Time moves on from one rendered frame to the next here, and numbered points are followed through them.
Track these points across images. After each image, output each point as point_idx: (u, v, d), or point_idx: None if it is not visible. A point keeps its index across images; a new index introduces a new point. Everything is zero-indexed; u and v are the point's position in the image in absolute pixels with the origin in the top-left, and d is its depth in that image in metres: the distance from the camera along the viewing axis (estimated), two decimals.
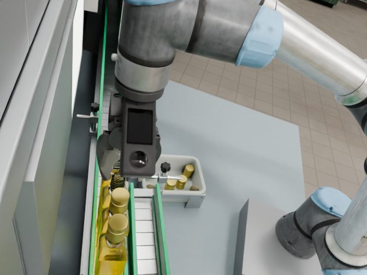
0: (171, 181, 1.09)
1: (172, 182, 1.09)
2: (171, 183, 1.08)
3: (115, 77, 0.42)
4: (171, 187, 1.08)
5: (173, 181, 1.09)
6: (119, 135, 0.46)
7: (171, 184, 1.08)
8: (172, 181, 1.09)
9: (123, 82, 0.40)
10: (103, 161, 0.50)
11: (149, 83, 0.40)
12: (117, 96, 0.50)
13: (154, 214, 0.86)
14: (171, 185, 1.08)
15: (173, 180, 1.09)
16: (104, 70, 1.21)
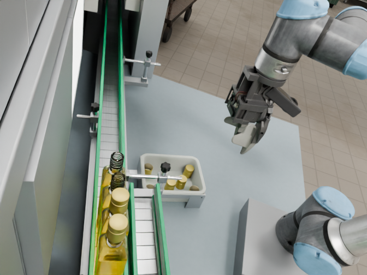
0: (171, 181, 1.09)
1: (172, 182, 1.09)
2: (171, 183, 1.08)
3: (278, 82, 0.60)
4: (171, 187, 1.08)
5: (173, 181, 1.09)
6: None
7: (171, 184, 1.08)
8: (172, 181, 1.09)
9: (288, 77, 0.60)
10: (258, 138, 0.70)
11: None
12: (242, 103, 0.64)
13: (154, 214, 0.86)
14: (171, 185, 1.08)
15: (173, 180, 1.09)
16: (104, 70, 1.21)
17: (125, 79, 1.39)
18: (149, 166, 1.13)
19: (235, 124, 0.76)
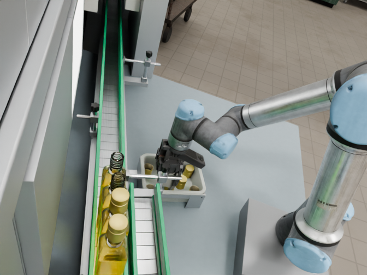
0: None
1: None
2: None
3: (181, 151, 0.93)
4: None
5: None
6: (182, 166, 1.00)
7: None
8: None
9: (188, 148, 0.94)
10: (176, 182, 1.04)
11: None
12: (161, 162, 0.97)
13: (154, 214, 0.86)
14: None
15: None
16: (104, 70, 1.21)
17: (125, 79, 1.39)
18: (149, 166, 1.13)
19: None
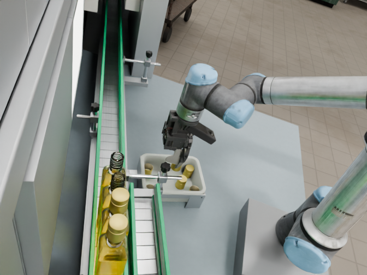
0: None
1: None
2: None
3: (191, 123, 0.86)
4: None
5: None
6: (191, 140, 0.93)
7: None
8: None
9: (199, 119, 0.86)
10: (184, 159, 0.96)
11: None
12: (169, 136, 0.90)
13: (154, 214, 0.86)
14: None
15: None
16: (104, 70, 1.21)
17: (125, 79, 1.39)
18: (149, 166, 1.13)
19: None
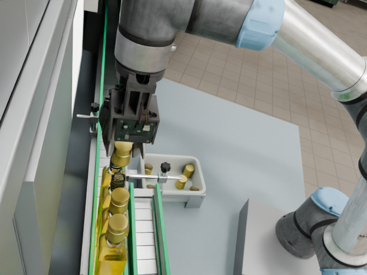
0: (123, 145, 0.57)
1: (125, 143, 0.58)
2: (126, 145, 0.57)
3: None
4: (131, 149, 0.58)
5: (124, 142, 0.58)
6: None
7: (129, 145, 0.58)
8: (122, 143, 0.58)
9: None
10: None
11: None
12: (152, 119, 0.45)
13: (154, 214, 0.86)
14: (131, 146, 0.58)
15: (120, 142, 0.58)
16: (104, 70, 1.21)
17: None
18: (149, 166, 1.13)
19: None
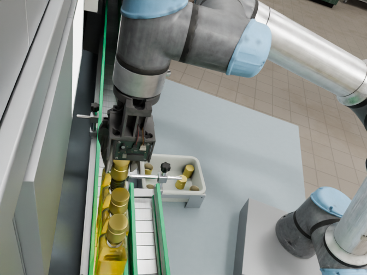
0: (120, 160, 0.60)
1: None
2: (124, 161, 0.60)
3: None
4: (129, 164, 0.61)
5: None
6: None
7: (127, 160, 0.60)
8: None
9: None
10: None
11: None
12: (148, 139, 0.48)
13: (154, 214, 0.86)
14: (129, 161, 0.60)
15: None
16: (104, 70, 1.21)
17: None
18: (149, 166, 1.13)
19: None
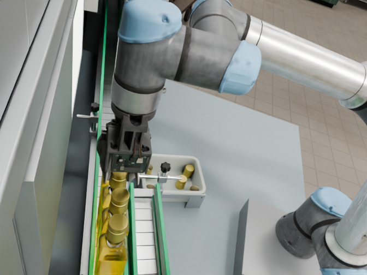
0: None
1: None
2: None
3: None
4: (127, 174, 0.63)
5: None
6: None
7: None
8: None
9: None
10: None
11: None
12: (144, 152, 0.50)
13: (154, 214, 0.86)
14: None
15: None
16: (104, 70, 1.21)
17: None
18: (149, 166, 1.13)
19: None
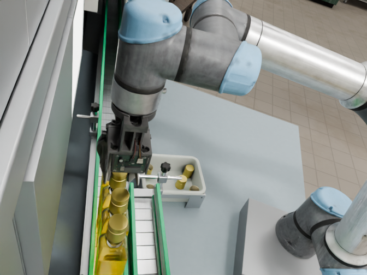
0: None
1: None
2: None
3: None
4: (127, 174, 0.63)
5: None
6: None
7: None
8: None
9: None
10: None
11: None
12: (145, 153, 0.50)
13: (154, 214, 0.86)
14: None
15: None
16: (104, 70, 1.21)
17: None
18: (149, 166, 1.13)
19: None
